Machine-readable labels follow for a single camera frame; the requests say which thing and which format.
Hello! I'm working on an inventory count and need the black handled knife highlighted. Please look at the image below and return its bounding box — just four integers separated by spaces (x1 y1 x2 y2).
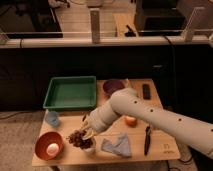
144 126 151 156

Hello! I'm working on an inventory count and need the dark red grape bunch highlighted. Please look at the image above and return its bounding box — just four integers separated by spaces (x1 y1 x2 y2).
67 130 93 149

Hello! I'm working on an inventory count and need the small metal cup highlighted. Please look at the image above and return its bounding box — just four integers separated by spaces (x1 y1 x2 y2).
82 114 89 122

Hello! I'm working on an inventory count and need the yellow red apple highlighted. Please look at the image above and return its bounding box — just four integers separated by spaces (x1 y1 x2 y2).
124 116 137 127

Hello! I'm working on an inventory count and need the white paper cup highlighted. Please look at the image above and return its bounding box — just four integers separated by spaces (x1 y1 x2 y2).
81 138 96 155

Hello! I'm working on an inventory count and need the purple bowl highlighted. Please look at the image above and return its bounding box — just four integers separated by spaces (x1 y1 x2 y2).
103 79 124 97

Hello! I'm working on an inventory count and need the black rectangular block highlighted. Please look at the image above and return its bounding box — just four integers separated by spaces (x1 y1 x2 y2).
142 84 151 100

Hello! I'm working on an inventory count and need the light blue plastic cup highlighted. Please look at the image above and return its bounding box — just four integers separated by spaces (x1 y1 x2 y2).
45 111 60 127

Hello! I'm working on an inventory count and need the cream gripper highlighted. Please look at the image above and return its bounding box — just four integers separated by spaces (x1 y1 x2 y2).
79 121 98 140

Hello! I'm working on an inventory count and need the blue cloth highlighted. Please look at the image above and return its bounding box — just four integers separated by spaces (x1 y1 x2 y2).
101 133 132 158

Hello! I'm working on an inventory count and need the orange bowl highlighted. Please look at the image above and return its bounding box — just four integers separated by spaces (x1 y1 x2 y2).
35 132 63 161

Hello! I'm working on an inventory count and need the white egg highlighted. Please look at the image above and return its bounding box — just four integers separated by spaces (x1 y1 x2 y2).
46 143 59 156

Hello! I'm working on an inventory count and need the green plastic tray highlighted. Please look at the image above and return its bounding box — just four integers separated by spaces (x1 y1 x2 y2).
43 76 97 111

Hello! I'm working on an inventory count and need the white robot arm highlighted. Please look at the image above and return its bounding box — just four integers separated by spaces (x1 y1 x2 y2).
81 88 213 159

